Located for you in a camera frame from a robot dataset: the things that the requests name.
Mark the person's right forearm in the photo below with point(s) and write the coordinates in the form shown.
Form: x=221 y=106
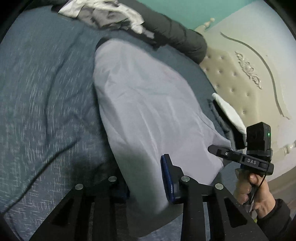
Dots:
x=274 y=221

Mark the cream headboard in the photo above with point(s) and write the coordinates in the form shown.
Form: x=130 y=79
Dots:
x=231 y=69

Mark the folded black garment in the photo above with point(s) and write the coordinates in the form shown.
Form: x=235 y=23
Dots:
x=239 y=140

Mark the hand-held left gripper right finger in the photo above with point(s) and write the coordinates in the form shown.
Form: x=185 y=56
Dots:
x=167 y=179

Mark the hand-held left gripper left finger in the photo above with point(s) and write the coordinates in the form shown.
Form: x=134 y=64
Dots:
x=121 y=193

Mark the person's right hand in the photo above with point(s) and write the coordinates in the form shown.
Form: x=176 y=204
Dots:
x=263 y=197

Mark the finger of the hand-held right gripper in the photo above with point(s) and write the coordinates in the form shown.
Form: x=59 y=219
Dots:
x=224 y=153

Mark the dark grey duvet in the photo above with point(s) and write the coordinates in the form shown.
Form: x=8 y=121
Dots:
x=180 y=34

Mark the light grey jacket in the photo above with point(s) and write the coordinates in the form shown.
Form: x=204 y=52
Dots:
x=150 y=111

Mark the white garment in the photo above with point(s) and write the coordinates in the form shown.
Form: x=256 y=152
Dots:
x=129 y=14

